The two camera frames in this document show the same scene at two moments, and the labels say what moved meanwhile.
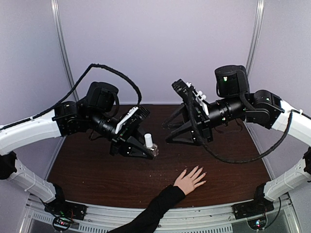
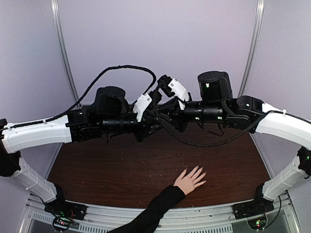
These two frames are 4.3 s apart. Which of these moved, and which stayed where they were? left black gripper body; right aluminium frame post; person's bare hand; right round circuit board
Moved: left black gripper body
Stayed: person's bare hand; right aluminium frame post; right round circuit board
